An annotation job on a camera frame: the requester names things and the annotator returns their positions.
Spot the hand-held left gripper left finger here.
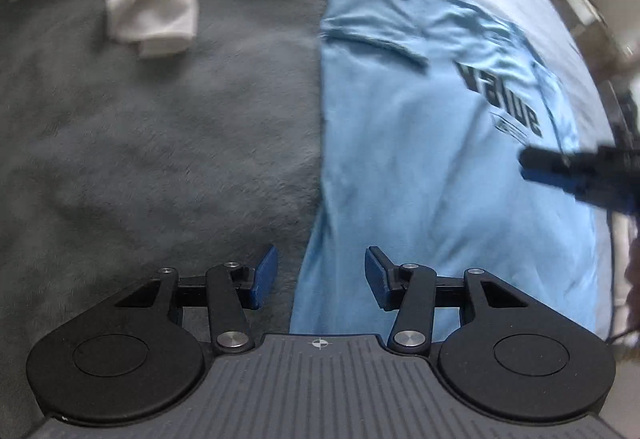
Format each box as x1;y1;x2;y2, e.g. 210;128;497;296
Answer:
115;244;279;354

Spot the light blue t-shirt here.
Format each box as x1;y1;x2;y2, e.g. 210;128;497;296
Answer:
289;0;615;336

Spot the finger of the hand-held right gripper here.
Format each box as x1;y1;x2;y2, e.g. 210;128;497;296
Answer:
518;145;608;206

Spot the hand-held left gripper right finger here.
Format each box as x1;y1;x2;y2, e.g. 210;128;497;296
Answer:
365;246;530;354

